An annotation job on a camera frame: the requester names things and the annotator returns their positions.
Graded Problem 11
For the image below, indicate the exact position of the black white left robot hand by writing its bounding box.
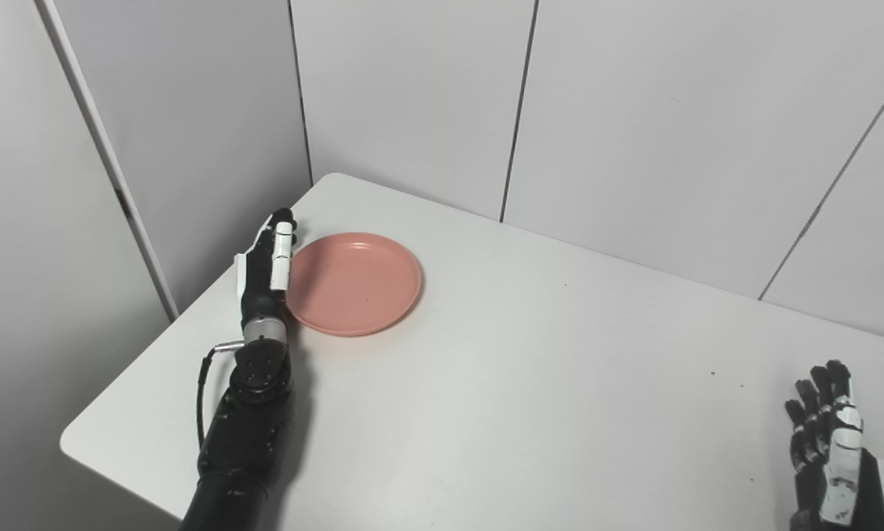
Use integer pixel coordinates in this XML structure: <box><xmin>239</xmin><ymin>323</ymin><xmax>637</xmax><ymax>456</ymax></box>
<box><xmin>234</xmin><ymin>209</ymin><xmax>299</xmax><ymax>333</ymax></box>

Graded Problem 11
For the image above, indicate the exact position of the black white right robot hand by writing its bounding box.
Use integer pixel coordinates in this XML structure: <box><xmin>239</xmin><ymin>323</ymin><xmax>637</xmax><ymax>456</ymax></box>
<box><xmin>784</xmin><ymin>360</ymin><xmax>884</xmax><ymax>531</ymax></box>

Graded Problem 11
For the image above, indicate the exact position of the pink round plate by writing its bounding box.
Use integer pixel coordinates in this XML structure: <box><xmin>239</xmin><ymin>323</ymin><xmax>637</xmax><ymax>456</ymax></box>
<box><xmin>285</xmin><ymin>232</ymin><xmax>422</xmax><ymax>338</ymax></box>

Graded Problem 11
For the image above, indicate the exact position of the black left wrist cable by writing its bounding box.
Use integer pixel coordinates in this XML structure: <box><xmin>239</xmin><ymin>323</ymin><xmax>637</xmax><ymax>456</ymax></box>
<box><xmin>196</xmin><ymin>340</ymin><xmax>246</xmax><ymax>452</ymax></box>

